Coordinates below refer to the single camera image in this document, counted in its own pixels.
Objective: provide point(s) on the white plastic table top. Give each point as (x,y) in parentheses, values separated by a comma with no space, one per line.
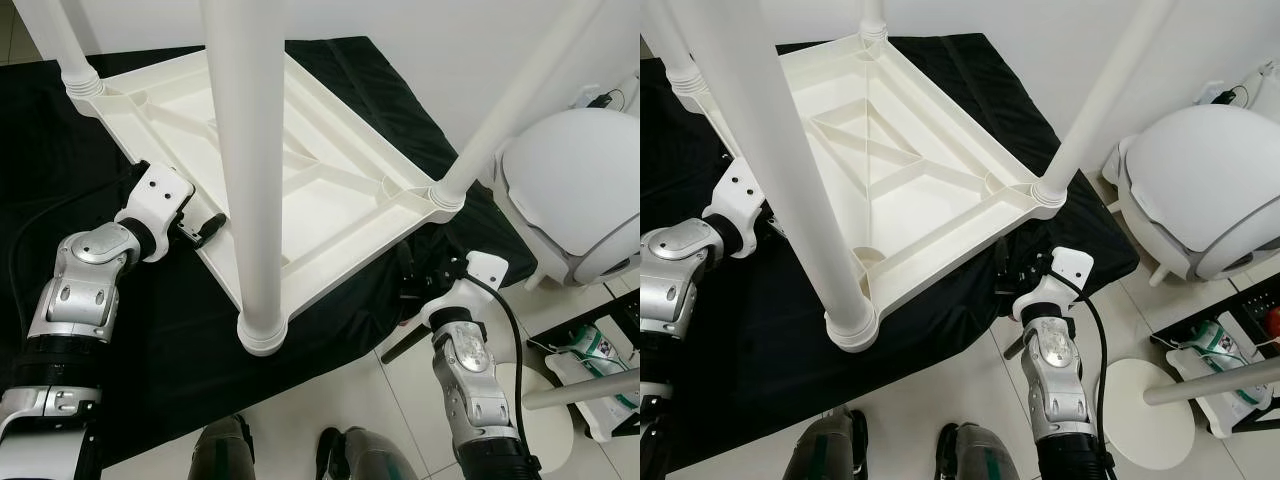
(950,170)
(340,170)

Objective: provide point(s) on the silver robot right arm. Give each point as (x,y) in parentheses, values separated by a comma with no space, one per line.
(470,380)
(1055,380)

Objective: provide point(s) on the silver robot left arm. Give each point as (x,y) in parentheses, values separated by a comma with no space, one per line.
(80,290)
(670,290)

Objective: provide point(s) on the black table cloth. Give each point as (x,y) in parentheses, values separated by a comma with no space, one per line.
(960,330)
(150,350)

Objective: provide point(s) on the white plastic chair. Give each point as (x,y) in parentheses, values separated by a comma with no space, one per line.
(1190,180)
(570,180)

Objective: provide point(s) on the green white packet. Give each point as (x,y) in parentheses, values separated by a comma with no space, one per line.
(1215,345)
(592,348)

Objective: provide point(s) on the grey green robot right leg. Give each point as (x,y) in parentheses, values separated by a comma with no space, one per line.
(365,458)
(980,458)

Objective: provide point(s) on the small red box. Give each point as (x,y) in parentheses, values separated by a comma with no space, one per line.
(1274,318)

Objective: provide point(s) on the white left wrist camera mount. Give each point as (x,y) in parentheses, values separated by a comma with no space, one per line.
(740,185)
(160,190)

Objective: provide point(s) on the black wall plug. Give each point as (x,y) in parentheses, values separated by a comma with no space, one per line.
(598,100)
(1222,97)

